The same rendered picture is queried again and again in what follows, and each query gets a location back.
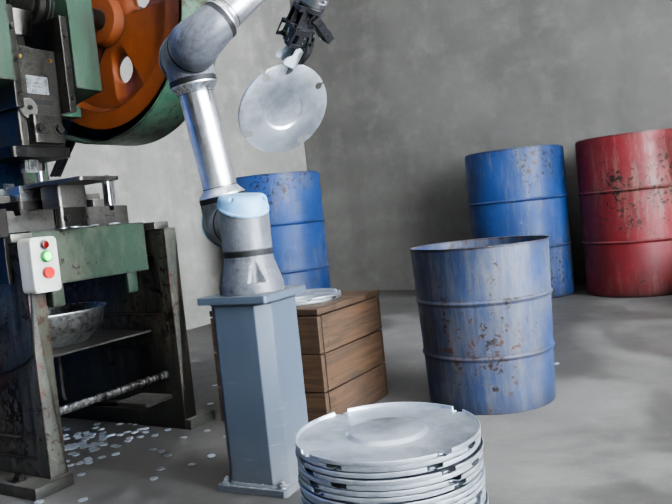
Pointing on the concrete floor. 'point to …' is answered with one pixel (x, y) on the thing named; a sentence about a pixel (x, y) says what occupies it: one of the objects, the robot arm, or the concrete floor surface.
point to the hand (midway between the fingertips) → (289, 69)
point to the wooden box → (338, 353)
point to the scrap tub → (487, 323)
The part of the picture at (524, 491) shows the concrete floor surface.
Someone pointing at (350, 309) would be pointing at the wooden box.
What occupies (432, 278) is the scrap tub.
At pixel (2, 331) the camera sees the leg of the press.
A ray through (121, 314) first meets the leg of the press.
